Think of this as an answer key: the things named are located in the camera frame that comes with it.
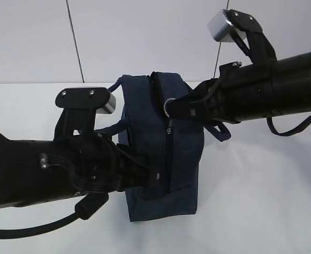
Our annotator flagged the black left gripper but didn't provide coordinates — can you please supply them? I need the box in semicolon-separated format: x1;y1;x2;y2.
78;133;161;193

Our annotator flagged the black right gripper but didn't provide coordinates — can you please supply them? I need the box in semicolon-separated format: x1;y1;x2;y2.
165;62;274;124

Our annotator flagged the dark blue lunch bag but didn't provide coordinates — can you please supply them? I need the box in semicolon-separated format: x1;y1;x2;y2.
99;72;231;222

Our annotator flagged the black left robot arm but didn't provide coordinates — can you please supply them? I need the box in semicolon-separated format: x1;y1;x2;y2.
0;87;160;208

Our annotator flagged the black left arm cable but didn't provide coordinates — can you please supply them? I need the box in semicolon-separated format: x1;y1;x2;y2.
0;193;110;240

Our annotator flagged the dark blue cable loop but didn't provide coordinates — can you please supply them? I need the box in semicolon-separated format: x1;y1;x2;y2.
266;110;311;137

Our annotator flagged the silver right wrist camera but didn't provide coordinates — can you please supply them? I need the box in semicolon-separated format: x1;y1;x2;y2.
207;9;246;42

